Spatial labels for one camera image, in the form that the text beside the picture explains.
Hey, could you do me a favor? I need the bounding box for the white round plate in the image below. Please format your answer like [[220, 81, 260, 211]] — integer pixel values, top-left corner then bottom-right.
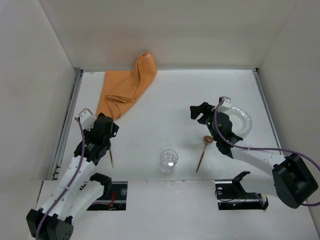
[[228, 106, 253, 138]]

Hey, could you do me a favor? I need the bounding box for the copper spoon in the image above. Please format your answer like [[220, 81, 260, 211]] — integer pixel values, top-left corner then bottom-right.
[[196, 135, 214, 173]]

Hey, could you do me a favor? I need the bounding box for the orange cloth placemat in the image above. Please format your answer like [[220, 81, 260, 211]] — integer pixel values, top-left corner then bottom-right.
[[96, 52, 158, 120]]

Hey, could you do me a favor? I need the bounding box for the clear drinking glass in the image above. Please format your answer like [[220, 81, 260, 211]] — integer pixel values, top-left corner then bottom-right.
[[159, 149, 179, 175]]

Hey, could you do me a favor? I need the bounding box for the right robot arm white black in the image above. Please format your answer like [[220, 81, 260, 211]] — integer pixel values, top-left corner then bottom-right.
[[189, 97, 320, 209]]

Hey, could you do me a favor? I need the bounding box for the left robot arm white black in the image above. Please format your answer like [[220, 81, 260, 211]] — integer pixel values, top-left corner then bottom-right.
[[26, 108, 119, 240]]

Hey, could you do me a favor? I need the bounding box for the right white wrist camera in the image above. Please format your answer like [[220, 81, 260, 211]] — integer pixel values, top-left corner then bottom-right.
[[216, 96, 232, 112]]

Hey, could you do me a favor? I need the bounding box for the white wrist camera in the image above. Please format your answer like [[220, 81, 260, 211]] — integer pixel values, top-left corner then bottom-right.
[[78, 108, 97, 131], [216, 96, 232, 112]]

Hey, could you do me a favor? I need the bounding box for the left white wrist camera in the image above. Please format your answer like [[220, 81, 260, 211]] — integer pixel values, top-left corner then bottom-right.
[[78, 108, 97, 131]]

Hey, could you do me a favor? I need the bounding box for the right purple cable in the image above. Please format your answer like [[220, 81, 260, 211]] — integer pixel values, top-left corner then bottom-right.
[[211, 98, 320, 207]]

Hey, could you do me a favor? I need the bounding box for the purple cable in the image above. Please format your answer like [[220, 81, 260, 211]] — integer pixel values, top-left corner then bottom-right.
[[34, 116, 87, 238], [211, 98, 320, 207]]

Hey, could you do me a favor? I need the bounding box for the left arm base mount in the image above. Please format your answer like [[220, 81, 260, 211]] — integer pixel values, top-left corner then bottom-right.
[[87, 181, 128, 212]]

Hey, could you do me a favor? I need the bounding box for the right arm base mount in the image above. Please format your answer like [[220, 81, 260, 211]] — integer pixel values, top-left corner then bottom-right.
[[214, 171, 269, 211]]

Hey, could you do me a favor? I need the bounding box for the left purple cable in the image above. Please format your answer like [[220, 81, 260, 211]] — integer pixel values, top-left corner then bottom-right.
[[34, 116, 87, 238]]

